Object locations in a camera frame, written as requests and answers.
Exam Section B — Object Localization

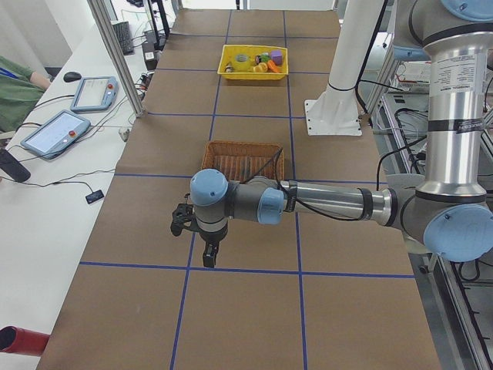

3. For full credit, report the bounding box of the orange toy carrot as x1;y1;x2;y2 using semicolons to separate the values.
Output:
267;59;281;73

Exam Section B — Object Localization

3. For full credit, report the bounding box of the teach pendant tablet near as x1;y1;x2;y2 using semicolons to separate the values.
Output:
21;110;90;160

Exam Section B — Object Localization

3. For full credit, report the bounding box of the black computer mouse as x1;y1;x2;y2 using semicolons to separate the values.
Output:
63;71;82;83

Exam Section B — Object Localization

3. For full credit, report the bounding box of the yellow tape roll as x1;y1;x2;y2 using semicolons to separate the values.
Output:
232;54;252;72

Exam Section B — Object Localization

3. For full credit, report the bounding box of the black keyboard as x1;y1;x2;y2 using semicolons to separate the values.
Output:
112;21;134;55

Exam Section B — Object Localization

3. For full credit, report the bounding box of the teach pendant tablet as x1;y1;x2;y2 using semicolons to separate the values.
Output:
21;110;90;160
70;76;119;113

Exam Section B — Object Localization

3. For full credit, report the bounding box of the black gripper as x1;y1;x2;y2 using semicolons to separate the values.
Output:
199;225;227;267

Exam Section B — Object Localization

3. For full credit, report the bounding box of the person in green shirt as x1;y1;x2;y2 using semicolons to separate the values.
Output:
1;56;51;133

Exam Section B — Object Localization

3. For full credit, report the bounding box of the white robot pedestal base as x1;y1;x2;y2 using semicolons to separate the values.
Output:
304;0;387;136

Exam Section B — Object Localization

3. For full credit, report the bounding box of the black power adapter box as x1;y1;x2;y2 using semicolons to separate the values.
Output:
142;37;166;71

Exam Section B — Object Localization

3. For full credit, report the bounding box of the yellow woven basket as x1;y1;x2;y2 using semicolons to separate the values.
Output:
217;45;289;80

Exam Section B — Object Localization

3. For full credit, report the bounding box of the teach pendant tablet far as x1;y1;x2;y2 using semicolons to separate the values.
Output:
70;76;119;113

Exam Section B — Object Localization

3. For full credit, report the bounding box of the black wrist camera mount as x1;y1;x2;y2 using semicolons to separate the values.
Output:
170;203;200;237

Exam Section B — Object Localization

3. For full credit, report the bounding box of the red cylinder object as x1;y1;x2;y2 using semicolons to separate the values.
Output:
1;326;50;357

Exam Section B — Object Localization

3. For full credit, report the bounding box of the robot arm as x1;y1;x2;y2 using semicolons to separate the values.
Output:
172;1;492;267

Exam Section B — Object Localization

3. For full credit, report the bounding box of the aluminium frame post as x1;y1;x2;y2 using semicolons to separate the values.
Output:
87;0;144;117

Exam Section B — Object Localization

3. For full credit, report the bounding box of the small black device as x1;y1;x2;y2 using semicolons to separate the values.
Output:
85;190;104;204

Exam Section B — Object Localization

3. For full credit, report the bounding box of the brown wicker basket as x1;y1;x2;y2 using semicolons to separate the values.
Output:
202;140;284;182

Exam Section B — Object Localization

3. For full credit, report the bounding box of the purple foam cube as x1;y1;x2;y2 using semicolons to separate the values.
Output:
270;49;283;66

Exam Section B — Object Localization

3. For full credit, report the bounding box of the toy croissant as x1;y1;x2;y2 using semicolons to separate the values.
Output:
253;62;269;73

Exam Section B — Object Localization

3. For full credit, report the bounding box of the black cylinder object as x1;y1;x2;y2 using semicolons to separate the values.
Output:
0;148;31;182

